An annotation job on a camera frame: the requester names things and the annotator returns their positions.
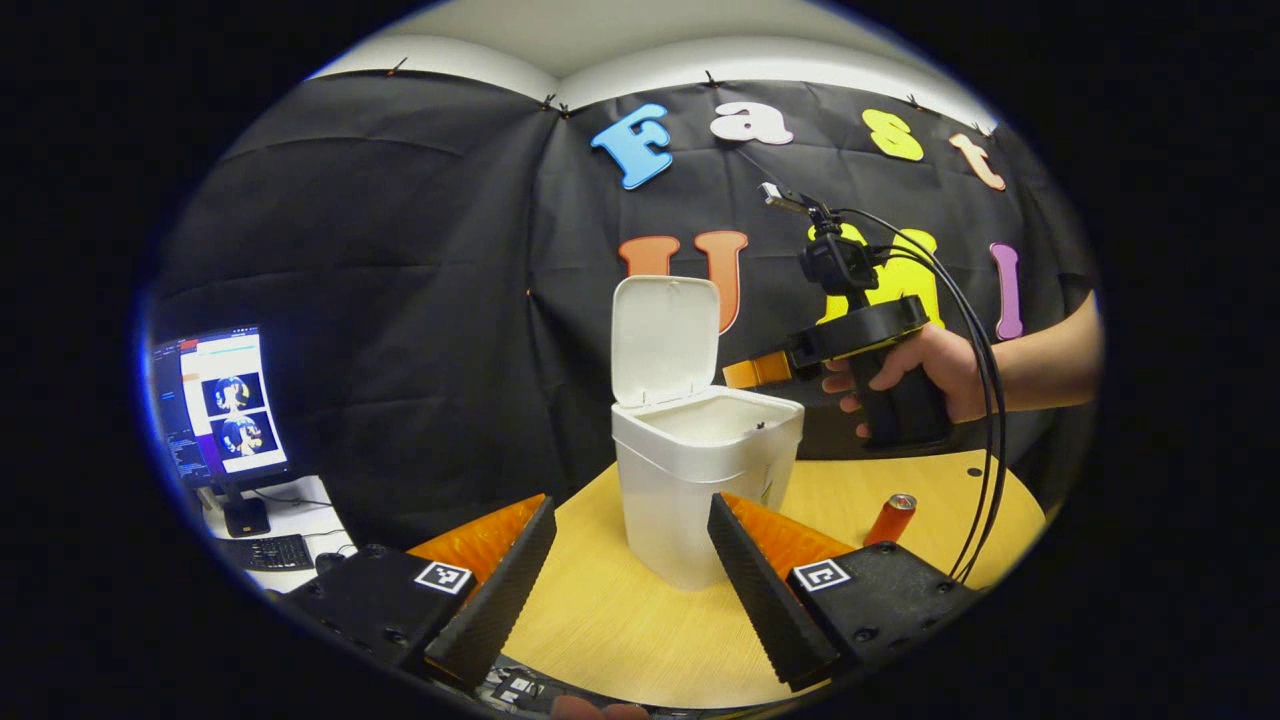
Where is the computer monitor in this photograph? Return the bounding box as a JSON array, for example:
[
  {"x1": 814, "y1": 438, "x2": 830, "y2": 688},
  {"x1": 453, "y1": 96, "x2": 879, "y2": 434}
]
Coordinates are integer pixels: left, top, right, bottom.
[{"x1": 150, "y1": 325, "x2": 293, "y2": 491}]

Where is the black backdrop cloth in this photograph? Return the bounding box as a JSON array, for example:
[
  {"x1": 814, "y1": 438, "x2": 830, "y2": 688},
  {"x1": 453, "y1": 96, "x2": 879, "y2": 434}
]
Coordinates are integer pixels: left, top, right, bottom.
[{"x1": 150, "y1": 70, "x2": 1101, "y2": 551}]

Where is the white side table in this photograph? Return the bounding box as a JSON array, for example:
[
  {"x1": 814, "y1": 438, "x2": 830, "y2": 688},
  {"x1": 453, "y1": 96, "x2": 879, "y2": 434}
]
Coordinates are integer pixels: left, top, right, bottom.
[{"x1": 195, "y1": 475, "x2": 356, "y2": 596}]

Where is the black keyboard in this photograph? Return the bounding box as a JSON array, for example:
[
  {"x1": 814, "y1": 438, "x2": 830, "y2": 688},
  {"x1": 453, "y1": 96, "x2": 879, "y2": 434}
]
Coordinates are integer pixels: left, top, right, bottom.
[{"x1": 215, "y1": 533, "x2": 314, "y2": 573}]

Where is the black monitor stand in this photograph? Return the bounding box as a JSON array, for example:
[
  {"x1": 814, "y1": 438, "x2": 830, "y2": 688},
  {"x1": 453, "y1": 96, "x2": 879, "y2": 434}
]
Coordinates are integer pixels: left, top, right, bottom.
[{"x1": 215, "y1": 485, "x2": 271, "y2": 539}]

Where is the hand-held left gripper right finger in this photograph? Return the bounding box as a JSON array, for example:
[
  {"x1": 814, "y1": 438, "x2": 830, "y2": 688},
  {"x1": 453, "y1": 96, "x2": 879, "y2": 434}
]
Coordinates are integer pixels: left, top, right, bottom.
[{"x1": 707, "y1": 492, "x2": 986, "y2": 693}]

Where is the white desktop garbage bin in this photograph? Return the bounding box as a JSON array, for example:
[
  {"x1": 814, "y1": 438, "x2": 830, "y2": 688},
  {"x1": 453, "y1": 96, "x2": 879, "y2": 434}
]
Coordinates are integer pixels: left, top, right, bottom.
[{"x1": 610, "y1": 275, "x2": 806, "y2": 591}]

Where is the black cable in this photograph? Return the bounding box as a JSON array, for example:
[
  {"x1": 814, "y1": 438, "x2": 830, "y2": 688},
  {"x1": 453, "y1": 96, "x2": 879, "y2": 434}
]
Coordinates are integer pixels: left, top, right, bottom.
[
  {"x1": 835, "y1": 207, "x2": 1006, "y2": 586},
  {"x1": 870, "y1": 245, "x2": 996, "y2": 581}
]

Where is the red pop can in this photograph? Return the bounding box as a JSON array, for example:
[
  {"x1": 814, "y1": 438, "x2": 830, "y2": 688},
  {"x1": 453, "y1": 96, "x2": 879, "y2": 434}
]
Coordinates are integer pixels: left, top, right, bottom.
[{"x1": 865, "y1": 493, "x2": 918, "y2": 548}]

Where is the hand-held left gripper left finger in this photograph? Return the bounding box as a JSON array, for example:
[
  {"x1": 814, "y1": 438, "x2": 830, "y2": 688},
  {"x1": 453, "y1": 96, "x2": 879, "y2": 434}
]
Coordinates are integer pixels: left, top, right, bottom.
[{"x1": 270, "y1": 493, "x2": 558, "y2": 693}]

